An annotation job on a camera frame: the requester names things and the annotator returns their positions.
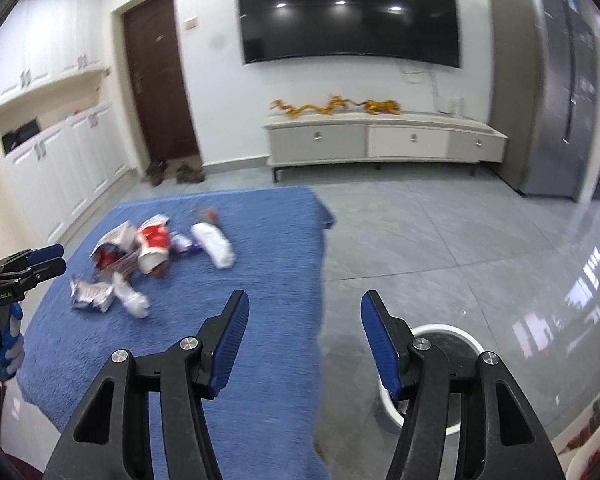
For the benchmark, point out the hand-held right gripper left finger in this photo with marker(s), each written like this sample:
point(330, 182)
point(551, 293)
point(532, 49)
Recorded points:
point(230, 340)

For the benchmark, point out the white plastic wrapper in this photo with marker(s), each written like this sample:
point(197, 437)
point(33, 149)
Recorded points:
point(215, 247)

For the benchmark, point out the white router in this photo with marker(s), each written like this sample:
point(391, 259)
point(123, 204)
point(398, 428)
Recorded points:
point(450, 106)

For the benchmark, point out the blue towel mat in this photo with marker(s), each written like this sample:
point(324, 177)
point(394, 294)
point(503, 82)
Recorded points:
point(265, 240)

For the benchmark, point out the white paper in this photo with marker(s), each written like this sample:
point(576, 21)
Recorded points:
point(132, 300)

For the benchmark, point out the brown shoe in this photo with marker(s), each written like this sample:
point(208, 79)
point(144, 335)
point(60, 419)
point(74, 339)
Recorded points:
point(189, 173)
point(155, 173)

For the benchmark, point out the dark brown door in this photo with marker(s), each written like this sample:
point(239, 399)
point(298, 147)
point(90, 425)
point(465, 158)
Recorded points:
point(160, 80)

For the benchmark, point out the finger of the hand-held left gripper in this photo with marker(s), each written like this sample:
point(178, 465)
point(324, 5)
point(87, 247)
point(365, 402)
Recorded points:
point(47, 268)
point(49, 251)

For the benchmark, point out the purple wrapper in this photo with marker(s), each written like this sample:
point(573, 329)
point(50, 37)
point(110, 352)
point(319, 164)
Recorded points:
point(185, 243)

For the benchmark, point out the white grey television cabinet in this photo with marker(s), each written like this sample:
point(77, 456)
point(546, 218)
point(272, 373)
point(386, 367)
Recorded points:
point(330, 142)

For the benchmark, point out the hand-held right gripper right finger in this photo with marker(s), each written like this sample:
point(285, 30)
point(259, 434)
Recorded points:
point(380, 340)

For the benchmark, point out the silver white wrapper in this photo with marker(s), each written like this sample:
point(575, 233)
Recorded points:
point(90, 294)

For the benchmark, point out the black wall television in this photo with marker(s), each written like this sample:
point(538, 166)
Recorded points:
point(345, 10)

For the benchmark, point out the person's left hand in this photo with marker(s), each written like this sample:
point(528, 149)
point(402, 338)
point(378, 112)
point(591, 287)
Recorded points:
point(16, 345)

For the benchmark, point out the black bag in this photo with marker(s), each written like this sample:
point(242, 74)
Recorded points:
point(19, 134)

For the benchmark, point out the golden tiger figurine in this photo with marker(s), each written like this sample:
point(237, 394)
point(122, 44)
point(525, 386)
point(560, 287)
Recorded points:
point(380, 107)

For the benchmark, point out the large red white wrapper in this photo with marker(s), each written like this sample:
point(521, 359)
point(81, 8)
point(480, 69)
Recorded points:
point(152, 242)

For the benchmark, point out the golden dragon figurine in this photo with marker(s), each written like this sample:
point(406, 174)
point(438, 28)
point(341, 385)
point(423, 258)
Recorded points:
point(307, 109)

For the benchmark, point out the grey steel refrigerator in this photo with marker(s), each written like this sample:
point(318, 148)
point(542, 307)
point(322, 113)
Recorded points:
point(545, 100)

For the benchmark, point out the white wall cupboards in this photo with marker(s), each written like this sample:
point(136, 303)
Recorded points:
point(45, 45)

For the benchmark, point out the torn red white wrapper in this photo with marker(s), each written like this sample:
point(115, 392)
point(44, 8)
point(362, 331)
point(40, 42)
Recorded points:
point(112, 240)

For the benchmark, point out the grey white-rimmed bin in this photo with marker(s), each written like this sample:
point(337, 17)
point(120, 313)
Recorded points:
point(445, 332)

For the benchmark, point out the beige wall switch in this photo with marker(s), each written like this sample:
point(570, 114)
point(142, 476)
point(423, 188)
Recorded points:
point(191, 22)

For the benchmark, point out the small red wrapper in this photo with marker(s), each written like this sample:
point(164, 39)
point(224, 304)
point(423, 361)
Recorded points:
point(211, 216)

